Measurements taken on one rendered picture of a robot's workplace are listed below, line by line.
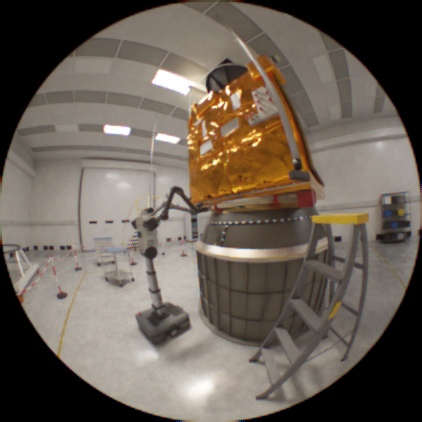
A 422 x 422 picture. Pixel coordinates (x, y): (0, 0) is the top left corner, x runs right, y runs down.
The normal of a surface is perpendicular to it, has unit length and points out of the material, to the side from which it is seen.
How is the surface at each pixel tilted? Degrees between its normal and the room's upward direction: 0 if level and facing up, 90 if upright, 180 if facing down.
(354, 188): 90
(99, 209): 90
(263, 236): 62
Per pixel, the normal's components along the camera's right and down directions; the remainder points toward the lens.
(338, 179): -0.77, 0.02
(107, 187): 0.64, -0.07
